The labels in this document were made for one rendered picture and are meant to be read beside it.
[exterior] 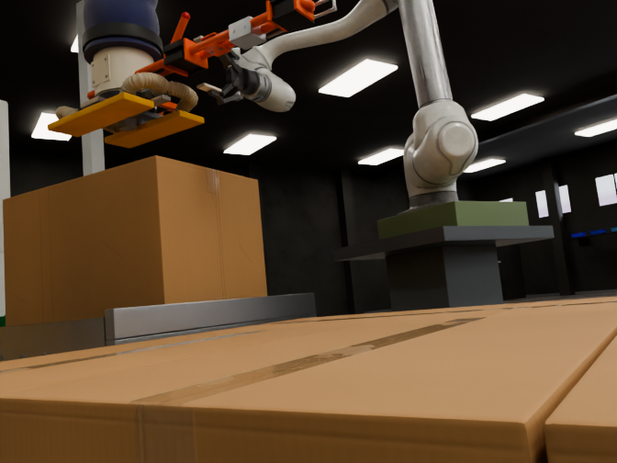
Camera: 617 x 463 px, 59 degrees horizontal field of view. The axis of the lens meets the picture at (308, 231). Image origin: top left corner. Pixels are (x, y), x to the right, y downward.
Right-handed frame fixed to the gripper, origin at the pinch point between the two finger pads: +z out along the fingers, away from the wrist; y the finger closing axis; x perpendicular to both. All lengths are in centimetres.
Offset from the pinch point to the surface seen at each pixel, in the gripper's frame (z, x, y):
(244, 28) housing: 8.5, -22.5, 1.4
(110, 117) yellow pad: 14.1, 21.9, 13.1
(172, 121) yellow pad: -0.8, 13.8, 13.2
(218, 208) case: 3.0, -5.2, 42.1
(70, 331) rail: 40, 5, 69
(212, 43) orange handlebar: 8.5, -11.9, 1.5
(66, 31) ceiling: -260, 450, -270
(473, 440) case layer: 86, -92, 73
